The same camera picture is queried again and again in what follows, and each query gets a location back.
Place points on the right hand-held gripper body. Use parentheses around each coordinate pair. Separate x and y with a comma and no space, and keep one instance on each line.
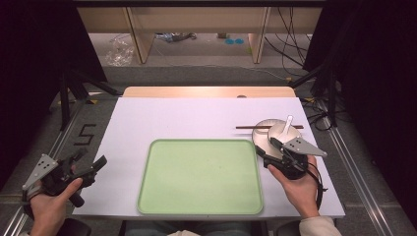
(293,165)

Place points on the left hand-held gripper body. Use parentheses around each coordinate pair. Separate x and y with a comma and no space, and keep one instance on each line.
(41,168)

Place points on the round grey plate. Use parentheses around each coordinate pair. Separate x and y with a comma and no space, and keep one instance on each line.
(261,139)

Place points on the grey bowl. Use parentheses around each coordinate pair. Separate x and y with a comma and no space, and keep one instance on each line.
(278,129)

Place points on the person's right hand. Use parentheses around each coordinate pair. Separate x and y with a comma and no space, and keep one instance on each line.
(301,193)

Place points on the person's left hand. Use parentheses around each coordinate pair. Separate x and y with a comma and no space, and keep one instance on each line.
(49,209)

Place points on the white spoon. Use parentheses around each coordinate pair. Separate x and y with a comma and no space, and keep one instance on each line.
(288,124)

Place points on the brown chopsticks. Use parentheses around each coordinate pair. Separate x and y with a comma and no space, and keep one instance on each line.
(246,127)

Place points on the black metal stand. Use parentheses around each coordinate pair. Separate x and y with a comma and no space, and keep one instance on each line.
(332,98)
(64,98)

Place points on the light green tray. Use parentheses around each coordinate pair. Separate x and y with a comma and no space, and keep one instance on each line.
(200,177)

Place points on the white table board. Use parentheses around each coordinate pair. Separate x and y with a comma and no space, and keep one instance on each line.
(164,118)

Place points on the person's legs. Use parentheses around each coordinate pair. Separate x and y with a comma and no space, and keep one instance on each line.
(147,228)

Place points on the wooden table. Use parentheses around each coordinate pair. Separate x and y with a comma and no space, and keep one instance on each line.
(196,91)

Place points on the dark curtain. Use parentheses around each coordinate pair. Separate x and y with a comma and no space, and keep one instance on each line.
(377,82)
(29,65)

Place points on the blue disc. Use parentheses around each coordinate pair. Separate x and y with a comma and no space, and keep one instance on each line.
(229,41)
(239,41)

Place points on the clear plastic bag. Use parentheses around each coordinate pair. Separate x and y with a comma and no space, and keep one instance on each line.
(119,50)

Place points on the clutter under desk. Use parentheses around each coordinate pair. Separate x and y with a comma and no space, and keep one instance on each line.
(177,36)

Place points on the wooden desk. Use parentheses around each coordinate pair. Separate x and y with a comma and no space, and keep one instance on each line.
(196,19)

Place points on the metal floor rail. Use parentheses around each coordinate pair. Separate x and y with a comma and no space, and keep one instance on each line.
(59,144)
(354,170)

